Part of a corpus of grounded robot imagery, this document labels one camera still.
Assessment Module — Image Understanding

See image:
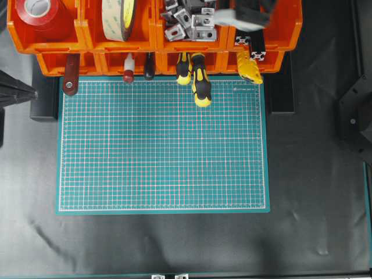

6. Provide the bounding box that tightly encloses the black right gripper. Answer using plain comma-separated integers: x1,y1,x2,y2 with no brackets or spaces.
214,0,276,31

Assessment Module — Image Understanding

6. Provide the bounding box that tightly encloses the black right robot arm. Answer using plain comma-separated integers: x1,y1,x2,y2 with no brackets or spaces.
264,1,371,163

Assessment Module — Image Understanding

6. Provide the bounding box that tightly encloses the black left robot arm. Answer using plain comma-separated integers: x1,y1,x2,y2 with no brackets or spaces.
0,70,38,146

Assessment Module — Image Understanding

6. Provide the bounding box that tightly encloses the orange upper bin rack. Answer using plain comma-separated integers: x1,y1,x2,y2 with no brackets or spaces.
6,1,303,54

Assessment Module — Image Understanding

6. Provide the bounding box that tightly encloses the upper aluminium extrusion profile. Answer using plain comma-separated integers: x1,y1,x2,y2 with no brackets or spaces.
235,36,251,46

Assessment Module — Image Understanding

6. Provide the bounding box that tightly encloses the aluminium extrusion profile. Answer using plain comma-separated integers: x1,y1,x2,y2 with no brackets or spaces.
235,36,251,46
250,30,266,61

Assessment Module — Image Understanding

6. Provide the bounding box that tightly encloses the lower aluminium extrusion profile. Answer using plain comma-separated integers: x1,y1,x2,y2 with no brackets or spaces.
250,30,266,61

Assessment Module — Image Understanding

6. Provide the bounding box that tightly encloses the yellow utility knife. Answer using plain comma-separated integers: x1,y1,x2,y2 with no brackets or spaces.
237,51,263,84

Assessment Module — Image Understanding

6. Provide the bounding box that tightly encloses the large yellow-black screwdriver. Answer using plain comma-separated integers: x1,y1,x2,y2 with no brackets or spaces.
191,52,212,108

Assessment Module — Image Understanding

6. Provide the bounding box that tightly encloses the small yellow-black screwdriver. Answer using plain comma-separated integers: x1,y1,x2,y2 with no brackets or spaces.
176,52,192,85

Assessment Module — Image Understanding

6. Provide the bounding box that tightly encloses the red-capped white bottle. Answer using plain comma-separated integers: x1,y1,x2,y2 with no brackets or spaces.
123,53,135,84

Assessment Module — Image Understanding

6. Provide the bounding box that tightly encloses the cream double-sided tape roll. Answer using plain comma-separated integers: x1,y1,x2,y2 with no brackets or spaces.
102,0,137,41

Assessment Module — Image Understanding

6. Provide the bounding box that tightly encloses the green cutting mat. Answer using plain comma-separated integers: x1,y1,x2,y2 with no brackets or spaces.
56,76,270,215

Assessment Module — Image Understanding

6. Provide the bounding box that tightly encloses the red tape roll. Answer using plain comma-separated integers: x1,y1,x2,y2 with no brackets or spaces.
16,0,74,40

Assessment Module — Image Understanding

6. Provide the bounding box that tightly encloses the black table cover sheet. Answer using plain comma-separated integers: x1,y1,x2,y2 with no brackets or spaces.
1,27,371,277

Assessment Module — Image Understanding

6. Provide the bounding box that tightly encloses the grey corner bracket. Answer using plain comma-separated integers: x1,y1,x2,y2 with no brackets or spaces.
201,8,215,15
191,15,217,41
174,8,192,29
160,0,180,22
164,24,186,41

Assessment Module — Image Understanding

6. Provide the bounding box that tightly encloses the black round-handled tool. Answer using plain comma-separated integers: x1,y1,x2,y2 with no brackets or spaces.
144,52,155,80

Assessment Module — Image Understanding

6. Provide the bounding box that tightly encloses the dark red tool handle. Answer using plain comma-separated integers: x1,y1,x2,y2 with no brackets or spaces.
63,53,80,96

